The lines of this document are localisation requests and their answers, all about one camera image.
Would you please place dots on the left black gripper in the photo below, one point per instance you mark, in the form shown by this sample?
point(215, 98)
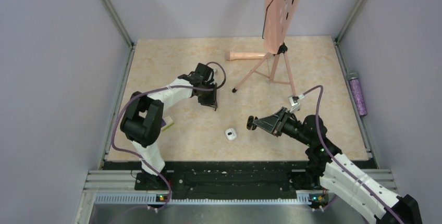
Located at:
point(211, 101)

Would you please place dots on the pink music stand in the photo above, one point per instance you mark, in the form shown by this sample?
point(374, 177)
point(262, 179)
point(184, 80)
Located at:
point(278, 15)

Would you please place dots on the black earbud charging case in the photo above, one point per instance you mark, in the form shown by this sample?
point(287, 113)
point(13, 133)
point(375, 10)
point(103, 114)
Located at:
point(250, 123)

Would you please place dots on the white earbud charging case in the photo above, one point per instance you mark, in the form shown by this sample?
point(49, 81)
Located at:
point(231, 134)

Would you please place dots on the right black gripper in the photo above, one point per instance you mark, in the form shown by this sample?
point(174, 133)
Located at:
point(274, 123)

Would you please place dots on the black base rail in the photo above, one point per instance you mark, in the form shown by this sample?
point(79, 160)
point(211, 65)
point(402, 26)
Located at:
point(222, 180)

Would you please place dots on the purple glitter bottle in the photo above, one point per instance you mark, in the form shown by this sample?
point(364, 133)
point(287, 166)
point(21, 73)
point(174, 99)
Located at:
point(355, 86)

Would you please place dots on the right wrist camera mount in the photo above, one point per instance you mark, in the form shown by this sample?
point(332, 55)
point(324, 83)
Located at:
point(295, 102)

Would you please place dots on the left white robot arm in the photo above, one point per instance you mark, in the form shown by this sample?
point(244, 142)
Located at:
point(141, 119)

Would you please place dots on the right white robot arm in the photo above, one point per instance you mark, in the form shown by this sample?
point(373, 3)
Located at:
point(329, 168)

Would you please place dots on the purple and wood blocks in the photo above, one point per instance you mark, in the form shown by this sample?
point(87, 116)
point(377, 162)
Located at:
point(166, 123)

